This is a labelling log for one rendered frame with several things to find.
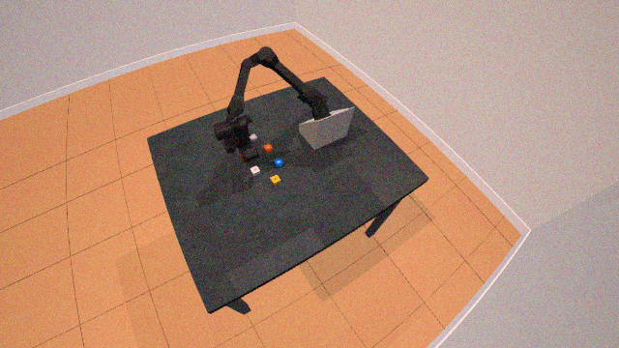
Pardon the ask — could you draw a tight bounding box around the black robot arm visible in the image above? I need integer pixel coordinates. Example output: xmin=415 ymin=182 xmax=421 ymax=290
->
xmin=213 ymin=46 xmax=332 ymax=154

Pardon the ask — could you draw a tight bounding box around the yellow block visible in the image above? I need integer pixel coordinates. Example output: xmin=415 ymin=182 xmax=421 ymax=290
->
xmin=270 ymin=175 xmax=280 ymax=186

